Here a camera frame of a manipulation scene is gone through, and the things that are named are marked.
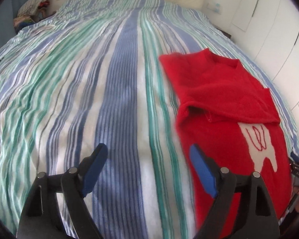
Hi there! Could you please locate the red sweater with white figure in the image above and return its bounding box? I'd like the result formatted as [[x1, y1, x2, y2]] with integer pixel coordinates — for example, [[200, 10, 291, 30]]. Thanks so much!
[[159, 48, 296, 239]]

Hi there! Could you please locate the white wardrobe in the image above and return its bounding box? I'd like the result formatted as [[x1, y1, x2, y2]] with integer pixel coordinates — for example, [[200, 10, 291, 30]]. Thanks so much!
[[229, 0, 299, 120]]

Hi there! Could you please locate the dark nightstand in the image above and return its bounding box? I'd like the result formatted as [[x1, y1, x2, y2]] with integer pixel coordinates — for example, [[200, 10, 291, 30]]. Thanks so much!
[[219, 28, 233, 39]]

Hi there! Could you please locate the pile of mixed clothes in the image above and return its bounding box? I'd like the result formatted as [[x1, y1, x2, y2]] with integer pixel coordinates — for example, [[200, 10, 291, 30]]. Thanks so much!
[[14, 0, 53, 28]]

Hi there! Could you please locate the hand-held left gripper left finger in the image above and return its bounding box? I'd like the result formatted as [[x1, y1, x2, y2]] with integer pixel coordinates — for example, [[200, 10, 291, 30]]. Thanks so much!
[[17, 143, 109, 239]]

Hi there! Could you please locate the blue curtain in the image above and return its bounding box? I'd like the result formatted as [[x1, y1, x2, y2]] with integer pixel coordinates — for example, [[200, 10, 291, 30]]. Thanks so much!
[[0, 0, 42, 53]]

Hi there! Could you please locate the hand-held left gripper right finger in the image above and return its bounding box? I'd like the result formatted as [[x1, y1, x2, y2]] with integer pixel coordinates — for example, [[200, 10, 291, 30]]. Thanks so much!
[[189, 145, 281, 239]]

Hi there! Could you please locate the wall socket with blue sticker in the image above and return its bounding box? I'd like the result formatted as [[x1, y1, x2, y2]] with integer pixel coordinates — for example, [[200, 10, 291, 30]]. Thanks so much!
[[207, 2, 224, 14]]

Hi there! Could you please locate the striped bed cover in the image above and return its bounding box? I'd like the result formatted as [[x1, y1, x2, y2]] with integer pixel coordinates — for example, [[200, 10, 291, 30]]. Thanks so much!
[[0, 0, 299, 239]]

